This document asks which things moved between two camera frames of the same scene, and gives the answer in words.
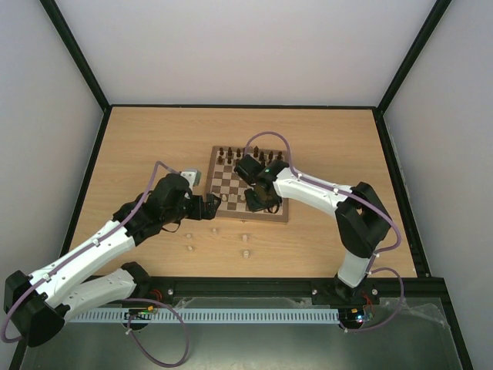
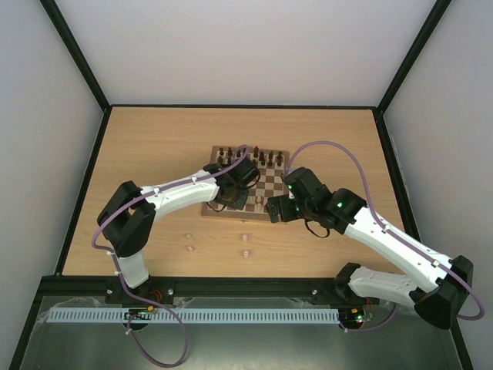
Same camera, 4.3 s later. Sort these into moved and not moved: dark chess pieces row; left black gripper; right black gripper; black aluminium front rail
Moved: right black gripper; left black gripper
Not moved: dark chess pieces row; black aluminium front rail
